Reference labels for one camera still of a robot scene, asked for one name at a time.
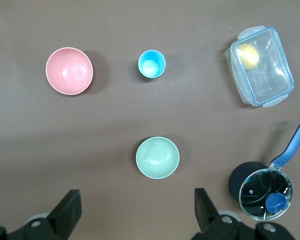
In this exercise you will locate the glass lid with blue knob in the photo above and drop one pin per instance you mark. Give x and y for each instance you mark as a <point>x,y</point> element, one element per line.
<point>276,203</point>

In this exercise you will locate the pink bowl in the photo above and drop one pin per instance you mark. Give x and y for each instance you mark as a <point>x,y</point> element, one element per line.
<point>69,71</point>

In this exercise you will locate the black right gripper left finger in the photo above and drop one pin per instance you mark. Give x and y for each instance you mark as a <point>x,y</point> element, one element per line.
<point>67,215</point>

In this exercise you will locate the clear blue-rimmed plastic container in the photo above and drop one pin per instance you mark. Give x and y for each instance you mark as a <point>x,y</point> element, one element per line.
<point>270,80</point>

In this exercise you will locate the pale green bowl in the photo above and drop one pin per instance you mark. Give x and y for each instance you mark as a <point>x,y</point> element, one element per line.
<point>157,158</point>

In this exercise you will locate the yellow lemon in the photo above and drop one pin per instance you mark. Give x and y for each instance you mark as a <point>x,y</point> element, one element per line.
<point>250,57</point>

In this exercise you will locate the light blue cup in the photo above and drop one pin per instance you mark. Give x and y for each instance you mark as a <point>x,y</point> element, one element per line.
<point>152,64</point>

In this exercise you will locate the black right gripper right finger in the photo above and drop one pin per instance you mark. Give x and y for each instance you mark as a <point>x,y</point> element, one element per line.
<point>206,215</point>

